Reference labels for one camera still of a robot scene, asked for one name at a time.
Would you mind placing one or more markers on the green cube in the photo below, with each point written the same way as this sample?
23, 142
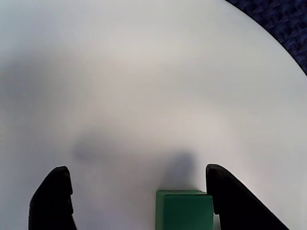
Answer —
184, 213

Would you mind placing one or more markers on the white round plate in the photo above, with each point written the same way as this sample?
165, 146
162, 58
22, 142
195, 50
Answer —
120, 72

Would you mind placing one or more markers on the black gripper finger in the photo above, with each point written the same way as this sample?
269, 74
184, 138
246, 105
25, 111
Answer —
239, 210
52, 206

